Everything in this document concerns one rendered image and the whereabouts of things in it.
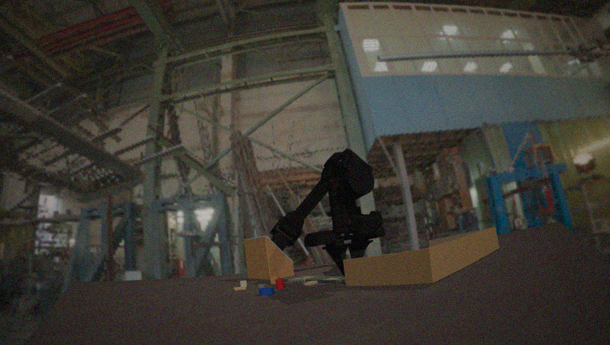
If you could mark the blue flat block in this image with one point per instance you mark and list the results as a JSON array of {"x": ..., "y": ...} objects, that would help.
[{"x": 266, "y": 291}]

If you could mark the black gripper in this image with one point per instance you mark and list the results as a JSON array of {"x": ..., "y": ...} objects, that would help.
[{"x": 335, "y": 245}]

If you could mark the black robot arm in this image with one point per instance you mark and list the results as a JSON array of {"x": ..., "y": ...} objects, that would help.
[{"x": 345, "y": 181}]

